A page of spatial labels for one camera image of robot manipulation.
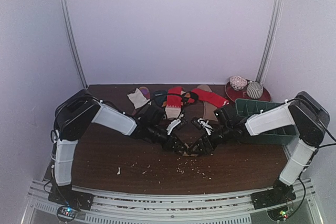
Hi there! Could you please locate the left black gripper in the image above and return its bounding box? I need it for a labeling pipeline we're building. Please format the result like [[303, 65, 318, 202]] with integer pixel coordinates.
[[147, 126, 185, 154]]

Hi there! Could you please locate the brown beige argyle sock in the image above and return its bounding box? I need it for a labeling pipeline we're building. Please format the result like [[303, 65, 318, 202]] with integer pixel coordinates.
[[177, 144, 198, 157]]

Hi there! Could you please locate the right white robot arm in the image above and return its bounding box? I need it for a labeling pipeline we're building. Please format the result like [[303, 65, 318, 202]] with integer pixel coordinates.
[[186, 91, 330, 204]]

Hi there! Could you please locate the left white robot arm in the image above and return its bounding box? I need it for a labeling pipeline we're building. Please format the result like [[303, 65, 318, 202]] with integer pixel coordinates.
[[50, 90, 187, 205]]

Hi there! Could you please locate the tan brown sock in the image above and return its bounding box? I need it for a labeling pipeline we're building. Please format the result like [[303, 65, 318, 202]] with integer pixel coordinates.
[[198, 84, 218, 122]]

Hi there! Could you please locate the dark blue sock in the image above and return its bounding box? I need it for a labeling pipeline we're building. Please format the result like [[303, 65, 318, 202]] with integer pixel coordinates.
[[152, 90, 167, 107]]

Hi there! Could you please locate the purple orange striped sock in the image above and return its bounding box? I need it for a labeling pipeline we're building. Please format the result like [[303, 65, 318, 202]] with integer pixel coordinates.
[[132, 86, 152, 114]]

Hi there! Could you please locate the red white zigzag sock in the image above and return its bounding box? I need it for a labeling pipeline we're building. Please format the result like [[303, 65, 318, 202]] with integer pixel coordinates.
[[165, 87, 182, 120]]

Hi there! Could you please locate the red sock white cuff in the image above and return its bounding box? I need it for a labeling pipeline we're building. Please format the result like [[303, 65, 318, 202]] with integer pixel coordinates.
[[192, 88, 229, 108]]

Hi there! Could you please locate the orange brown argyle sock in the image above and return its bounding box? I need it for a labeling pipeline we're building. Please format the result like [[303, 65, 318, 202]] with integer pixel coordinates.
[[181, 91, 199, 106]]

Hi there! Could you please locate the red round plate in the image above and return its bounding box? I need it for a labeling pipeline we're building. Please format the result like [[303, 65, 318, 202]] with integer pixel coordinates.
[[225, 80, 271, 103]]

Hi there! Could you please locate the white red patterned bowl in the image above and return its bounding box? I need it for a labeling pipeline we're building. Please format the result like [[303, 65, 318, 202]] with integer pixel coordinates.
[[229, 76, 248, 91]]

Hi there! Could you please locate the grey striped cup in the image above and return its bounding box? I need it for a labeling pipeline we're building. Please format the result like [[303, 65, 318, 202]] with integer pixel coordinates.
[[246, 81, 264, 99]]

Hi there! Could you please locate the green divided organizer tray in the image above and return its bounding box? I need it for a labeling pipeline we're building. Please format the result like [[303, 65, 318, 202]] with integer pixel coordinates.
[[236, 99, 299, 145]]

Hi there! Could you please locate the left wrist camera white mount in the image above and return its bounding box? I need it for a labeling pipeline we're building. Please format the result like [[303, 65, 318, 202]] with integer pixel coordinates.
[[166, 119, 181, 135]]

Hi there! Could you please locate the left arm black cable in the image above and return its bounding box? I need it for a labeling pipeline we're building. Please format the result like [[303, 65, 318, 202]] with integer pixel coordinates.
[[136, 92, 192, 117]]

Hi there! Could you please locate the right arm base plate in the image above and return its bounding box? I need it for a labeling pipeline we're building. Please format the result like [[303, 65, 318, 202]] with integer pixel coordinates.
[[251, 189, 296, 210]]

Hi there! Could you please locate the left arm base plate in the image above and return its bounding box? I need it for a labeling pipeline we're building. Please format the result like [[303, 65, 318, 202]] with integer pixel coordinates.
[[48, 190, 94, 210]]

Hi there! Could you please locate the right aluminium frame post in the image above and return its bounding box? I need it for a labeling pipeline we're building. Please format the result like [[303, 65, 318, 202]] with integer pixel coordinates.
[[256, 0, 284, 85]]

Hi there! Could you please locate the aluminium frame post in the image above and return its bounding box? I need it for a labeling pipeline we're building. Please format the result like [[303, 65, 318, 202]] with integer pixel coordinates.
[[60, 0, 88, 89], [256, 0, 284, 85]]

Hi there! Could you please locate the left aluminium frame post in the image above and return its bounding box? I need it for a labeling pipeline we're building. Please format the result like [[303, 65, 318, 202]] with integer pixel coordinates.
[[60, 0, 88, 89]]

